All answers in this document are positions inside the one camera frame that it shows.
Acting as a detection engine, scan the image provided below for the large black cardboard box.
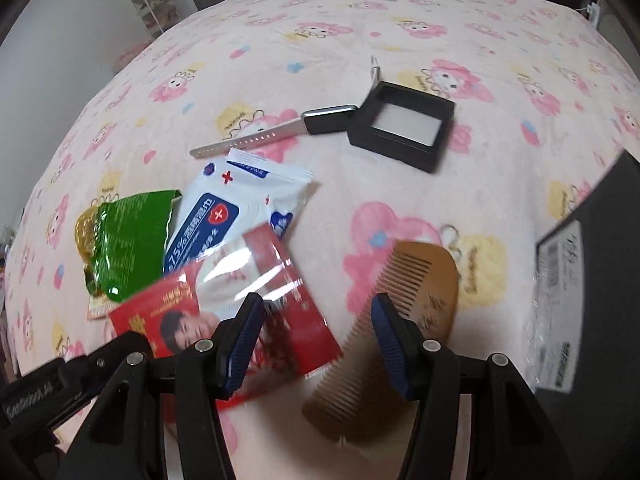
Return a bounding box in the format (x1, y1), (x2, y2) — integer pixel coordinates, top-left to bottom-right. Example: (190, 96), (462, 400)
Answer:
(528, 151), (639, 479)

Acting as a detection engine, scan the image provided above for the pink cartoon bed sheet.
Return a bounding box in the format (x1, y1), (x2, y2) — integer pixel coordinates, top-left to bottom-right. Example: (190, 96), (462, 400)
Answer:
(4, 0), (640, 480)

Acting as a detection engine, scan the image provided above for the red packet with man photo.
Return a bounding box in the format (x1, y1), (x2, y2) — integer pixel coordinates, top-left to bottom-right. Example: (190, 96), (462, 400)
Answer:
(110, 226), (341, 410)

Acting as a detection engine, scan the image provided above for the small black display case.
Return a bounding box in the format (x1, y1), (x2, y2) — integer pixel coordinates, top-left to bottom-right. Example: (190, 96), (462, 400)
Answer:
(347, 81), (456, 174)

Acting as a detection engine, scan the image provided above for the white blue alcohol wipes pack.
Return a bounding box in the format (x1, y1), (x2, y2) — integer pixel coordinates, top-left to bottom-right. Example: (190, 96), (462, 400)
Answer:
(163, 148), (312, 274)

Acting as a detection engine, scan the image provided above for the green foil snack bag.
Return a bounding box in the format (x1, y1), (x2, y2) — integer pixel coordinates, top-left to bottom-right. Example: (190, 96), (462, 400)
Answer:
(75, 190), (181, 304)

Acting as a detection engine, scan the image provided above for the white shelf rack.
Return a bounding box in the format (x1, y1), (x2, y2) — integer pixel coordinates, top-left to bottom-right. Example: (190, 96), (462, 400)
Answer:
(128, 0), (181, 40)

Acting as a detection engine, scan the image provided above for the wooden brown comb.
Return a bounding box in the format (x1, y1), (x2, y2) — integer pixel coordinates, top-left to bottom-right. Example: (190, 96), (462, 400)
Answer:
(303, 240), (459, 443)

